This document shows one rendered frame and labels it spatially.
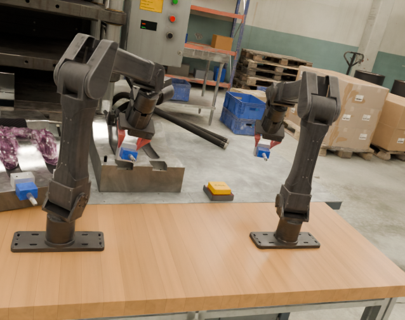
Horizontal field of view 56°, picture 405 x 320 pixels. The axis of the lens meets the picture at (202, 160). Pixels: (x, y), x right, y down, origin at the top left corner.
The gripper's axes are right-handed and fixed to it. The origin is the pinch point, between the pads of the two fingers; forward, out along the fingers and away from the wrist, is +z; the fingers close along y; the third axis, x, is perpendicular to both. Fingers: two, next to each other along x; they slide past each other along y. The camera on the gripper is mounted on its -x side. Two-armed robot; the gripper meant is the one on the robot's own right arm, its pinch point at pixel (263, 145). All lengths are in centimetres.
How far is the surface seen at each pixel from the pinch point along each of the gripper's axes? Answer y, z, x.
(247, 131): -49, 244, -260
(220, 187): 14.5, -0.1, 22.7
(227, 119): -24, 252, -284
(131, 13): 64, -2, -68
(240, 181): 5.7, 11.1, 10.0
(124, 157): 45, -14, 28
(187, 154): 26.5, 20.2, -6.8
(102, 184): 51, -4, 32
